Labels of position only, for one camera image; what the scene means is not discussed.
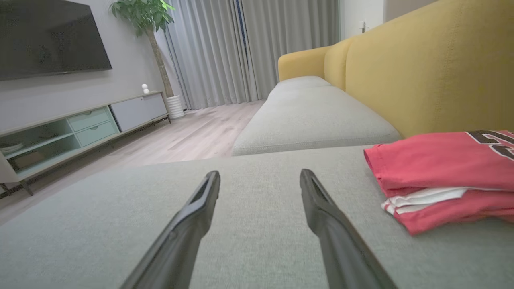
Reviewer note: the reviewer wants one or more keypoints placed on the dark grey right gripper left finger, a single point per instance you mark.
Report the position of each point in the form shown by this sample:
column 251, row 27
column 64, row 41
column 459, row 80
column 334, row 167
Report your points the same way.
column 182, row 245

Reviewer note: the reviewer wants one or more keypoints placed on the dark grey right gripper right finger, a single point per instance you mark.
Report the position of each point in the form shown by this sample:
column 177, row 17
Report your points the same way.
column 339, row 249

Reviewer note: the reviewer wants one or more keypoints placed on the red shorts with white stripe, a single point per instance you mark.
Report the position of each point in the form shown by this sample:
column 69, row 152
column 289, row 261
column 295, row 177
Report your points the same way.
column 453, row 212

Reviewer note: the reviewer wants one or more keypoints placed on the red and white jersey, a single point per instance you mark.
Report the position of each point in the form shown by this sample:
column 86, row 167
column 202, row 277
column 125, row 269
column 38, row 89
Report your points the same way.
column 433, row 160

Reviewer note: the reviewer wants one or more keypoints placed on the wide grey sofa chaise cushion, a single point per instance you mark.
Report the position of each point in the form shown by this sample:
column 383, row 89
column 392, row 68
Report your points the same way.
column 257, row 192

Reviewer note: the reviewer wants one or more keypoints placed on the long grey sofa seat cushion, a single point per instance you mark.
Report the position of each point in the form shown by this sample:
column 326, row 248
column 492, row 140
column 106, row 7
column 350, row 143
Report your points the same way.
column 313, row 120

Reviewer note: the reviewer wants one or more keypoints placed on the white ribbed plant pot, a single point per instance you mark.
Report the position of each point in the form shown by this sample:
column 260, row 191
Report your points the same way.
column 175, row 106

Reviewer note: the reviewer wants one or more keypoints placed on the grey and green TV cabinet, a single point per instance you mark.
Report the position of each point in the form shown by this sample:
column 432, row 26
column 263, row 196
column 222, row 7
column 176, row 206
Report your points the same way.
column 136, row 110

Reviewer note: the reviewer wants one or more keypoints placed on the small white figurine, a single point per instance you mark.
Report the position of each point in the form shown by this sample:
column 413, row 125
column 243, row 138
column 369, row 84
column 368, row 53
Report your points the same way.
column 145, row 88

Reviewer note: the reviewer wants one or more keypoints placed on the small grey sofa seat cushion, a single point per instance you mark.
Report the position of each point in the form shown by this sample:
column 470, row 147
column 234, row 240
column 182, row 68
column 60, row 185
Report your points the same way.
column 299, row 83

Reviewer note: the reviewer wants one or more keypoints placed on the green potted tree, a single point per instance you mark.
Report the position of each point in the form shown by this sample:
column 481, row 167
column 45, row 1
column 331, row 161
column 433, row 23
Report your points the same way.
column 144, row 14

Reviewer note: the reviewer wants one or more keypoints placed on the black flat screen television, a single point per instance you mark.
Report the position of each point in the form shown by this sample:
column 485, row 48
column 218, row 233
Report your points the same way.
column 48, row 38

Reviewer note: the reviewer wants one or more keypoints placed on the white wall socket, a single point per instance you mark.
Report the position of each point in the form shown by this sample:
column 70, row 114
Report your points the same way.
column 363, row 27

